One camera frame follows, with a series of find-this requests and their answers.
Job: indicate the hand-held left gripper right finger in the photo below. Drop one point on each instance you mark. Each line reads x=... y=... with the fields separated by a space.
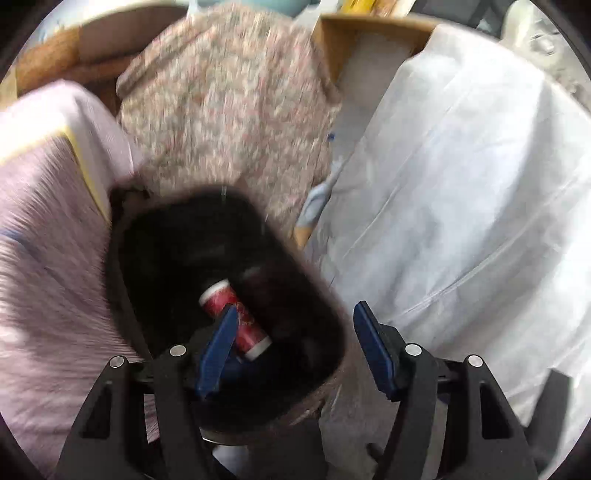
x=371 y=350

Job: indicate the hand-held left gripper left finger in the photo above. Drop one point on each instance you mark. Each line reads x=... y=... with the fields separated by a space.
x=217 y=350

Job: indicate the dark brown trash bin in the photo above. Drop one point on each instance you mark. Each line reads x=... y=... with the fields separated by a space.
x=161 y=240

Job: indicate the light blue cloth scrap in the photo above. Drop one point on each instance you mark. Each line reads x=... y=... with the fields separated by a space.
x=314 y=203

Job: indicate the white sheet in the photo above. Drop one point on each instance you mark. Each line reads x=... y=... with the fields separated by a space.
x=461 y=184

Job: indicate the purple striped tablecloth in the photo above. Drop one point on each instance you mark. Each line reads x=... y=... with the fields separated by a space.
x=46 y=230

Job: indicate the floral patterned cloth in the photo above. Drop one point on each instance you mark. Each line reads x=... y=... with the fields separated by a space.
x=221 y=115

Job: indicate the cardboard box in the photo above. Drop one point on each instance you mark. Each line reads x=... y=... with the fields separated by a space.
x=332 y=41

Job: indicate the tall yellow package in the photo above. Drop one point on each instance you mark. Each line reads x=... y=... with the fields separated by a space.
x=364 y=5

